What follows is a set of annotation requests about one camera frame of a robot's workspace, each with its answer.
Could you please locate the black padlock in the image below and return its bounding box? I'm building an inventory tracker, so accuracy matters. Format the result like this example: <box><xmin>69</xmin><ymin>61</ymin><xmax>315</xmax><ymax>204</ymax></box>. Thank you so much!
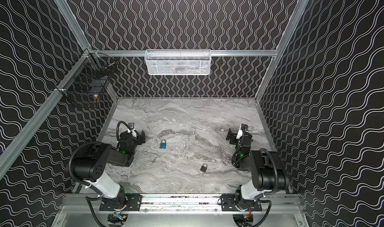
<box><xmin>200</xmin><ymin>163</ymin><xmax>208</xmax><ymax>173</ymax></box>

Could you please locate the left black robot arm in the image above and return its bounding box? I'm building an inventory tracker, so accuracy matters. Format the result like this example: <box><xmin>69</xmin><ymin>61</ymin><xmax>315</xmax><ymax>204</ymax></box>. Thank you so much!
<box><xmin>67</xmin><ymin>121</ymin><xmax>146</xmax><ymax>211</ymax></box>

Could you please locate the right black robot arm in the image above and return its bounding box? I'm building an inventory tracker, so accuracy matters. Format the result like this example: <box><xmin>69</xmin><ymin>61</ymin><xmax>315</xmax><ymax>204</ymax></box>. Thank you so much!
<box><xmin>226</xmin><ymin>125</ymin><xmax>289</xmax><ymax>211</ymax></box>

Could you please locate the blue padlock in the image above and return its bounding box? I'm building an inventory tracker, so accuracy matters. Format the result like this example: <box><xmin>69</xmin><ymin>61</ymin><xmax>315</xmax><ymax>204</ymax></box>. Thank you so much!
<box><xmin>160</xmin><ymin>140</ymin><xmax>167</xmax><ymax>150</ymax></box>

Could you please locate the brass padlock in basket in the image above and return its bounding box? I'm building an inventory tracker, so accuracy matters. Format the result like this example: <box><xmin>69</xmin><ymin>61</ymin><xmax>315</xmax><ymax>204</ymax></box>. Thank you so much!
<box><xmin>93</xmin><ymin>94</ymin><xmax>100</xmax><ymax>104</ymax></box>

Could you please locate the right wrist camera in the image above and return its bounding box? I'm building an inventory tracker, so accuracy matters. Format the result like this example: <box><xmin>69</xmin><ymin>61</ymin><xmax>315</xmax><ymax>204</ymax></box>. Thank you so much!
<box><xmin>236</xmin><ymin>124</ymin><xmax>248</xmax><ymax>139</ymax></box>

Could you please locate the black wire basket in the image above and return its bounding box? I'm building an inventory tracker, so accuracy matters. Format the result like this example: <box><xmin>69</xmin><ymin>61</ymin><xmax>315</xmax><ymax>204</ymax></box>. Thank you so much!
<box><xmin>58</xmin><ymin>49</ymin><xmax>118</xmax><ymax>109</ymax></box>

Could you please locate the white wire mesh basket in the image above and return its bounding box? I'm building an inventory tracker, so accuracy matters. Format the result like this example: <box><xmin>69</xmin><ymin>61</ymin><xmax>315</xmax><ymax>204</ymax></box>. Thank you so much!
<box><xmin>145</xmin><ymin>49</ymin><xmax>212</xmax><ymax>75</ymax></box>

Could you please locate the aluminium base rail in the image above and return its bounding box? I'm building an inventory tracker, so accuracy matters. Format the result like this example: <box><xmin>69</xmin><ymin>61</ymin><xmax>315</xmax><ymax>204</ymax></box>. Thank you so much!
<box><xmin>61</xmin><ymin>194</ymin><xmax>302</xmax><ymax>215</ymax></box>

